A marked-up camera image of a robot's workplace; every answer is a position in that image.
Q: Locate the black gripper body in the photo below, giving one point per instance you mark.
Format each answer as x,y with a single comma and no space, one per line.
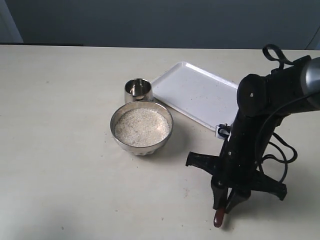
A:
240,155

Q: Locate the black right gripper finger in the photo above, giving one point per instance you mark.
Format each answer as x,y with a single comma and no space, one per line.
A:
235,198

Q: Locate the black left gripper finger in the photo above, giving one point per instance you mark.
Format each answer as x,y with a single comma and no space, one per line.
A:
220,195

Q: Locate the dark red wooden spoon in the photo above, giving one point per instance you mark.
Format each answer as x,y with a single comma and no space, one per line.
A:
219,217

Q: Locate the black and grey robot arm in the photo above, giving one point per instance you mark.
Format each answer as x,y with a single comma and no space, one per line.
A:
263,102

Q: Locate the steel bowl of rice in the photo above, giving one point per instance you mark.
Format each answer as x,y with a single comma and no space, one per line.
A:
141,151

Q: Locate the white rice pile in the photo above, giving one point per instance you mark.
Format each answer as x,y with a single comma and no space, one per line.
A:
142,127

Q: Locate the small steel cup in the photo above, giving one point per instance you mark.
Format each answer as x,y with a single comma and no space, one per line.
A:
138,89

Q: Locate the white rectangular plastic tray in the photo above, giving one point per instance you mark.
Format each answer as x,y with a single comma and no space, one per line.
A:
199,95

